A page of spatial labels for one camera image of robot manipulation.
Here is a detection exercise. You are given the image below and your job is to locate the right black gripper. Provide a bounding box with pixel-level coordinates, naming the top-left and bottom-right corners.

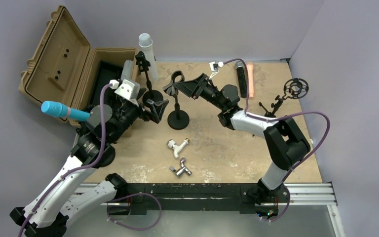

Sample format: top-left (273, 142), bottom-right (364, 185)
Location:
top-left (174, 75), bottom-right (226, 112)

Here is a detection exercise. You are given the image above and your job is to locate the black microphone silver grille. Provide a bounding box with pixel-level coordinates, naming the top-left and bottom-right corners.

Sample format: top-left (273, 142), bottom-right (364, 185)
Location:
top-left (235, 61), bottom-right (247, 98)

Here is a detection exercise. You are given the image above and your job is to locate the black tripod shock-mount stand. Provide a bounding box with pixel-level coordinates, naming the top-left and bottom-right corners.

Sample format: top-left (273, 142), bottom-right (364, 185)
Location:
top-left (259, 78), bottom-right (309, 118)

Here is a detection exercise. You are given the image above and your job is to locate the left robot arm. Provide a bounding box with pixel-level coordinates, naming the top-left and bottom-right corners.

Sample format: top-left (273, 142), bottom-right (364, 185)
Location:
top-left (10, 100), bottom-right (169, 237)

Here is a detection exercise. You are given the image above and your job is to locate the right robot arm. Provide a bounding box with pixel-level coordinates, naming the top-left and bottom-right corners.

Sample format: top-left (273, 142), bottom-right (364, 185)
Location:
top-left (162, 74), bottom-right (311, 204)

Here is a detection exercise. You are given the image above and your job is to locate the pink microphone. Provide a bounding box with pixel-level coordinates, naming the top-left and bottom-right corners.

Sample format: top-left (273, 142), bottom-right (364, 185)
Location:
top-left (247, 62), bottom-right (255, 99)

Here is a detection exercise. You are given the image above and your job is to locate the white microphone grey head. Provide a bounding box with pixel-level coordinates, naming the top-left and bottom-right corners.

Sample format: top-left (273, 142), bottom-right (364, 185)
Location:
top-left (138, 33), bottom-right (159, 81)

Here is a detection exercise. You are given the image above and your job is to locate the blue microphone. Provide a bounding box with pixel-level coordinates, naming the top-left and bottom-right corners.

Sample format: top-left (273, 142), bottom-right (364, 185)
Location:
top-left (41, 101), bottom-right (90, 121)

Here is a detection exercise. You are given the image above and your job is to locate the grey device in case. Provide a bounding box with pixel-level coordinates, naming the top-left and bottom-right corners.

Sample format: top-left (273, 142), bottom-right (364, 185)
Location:
top-left (120, 60), bottom-right (135, 81)

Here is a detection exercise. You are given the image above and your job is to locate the white plastic tap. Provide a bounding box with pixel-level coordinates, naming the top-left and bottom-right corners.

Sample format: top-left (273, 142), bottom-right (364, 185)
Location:
top-left (167, 138), bottom-right (190, 159)

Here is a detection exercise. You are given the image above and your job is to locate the chrome metal faucet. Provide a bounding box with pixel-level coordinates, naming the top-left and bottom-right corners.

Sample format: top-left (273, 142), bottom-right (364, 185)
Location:
top-left (169, 157), bottom-right (192, 178)

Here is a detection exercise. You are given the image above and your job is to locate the tan plastic hard case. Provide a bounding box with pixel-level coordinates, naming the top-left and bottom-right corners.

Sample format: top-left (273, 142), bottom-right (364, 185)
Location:
top-left (18, 5), bottom-right (139, 110)

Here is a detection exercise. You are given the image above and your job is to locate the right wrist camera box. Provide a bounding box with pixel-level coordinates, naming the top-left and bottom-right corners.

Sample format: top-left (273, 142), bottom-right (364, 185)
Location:
top-left (209, 61), bottom-right (224, 79)

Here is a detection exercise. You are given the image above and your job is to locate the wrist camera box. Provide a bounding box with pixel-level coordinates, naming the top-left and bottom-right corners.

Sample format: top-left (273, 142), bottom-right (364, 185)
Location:
top-left (209, 61), bottom-right (224, 79)
top-left (114, 79), bottom-right (141, 100)

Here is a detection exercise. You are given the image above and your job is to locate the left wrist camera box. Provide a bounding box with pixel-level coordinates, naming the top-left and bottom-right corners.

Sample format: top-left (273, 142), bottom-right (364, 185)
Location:
top-left (114, 79), bottom-right (141, 100)

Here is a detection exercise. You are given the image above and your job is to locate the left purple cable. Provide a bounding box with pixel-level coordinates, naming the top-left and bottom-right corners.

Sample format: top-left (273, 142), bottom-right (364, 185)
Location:
top-left (18, 80), bottom-right (120, 237)

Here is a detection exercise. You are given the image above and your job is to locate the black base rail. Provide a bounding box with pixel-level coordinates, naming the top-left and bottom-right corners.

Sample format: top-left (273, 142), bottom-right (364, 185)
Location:
top-left (78, 182), bottom-right (337, 217)

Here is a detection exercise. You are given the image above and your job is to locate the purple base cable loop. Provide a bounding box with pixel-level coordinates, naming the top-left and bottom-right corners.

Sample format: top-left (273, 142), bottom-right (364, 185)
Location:
top-left (106, 191), bottom-right (163, 231)

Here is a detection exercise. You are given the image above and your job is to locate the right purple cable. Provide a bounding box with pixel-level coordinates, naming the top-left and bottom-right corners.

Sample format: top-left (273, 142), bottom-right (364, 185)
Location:
top-left (223, 58), bottom-right (331, 184)

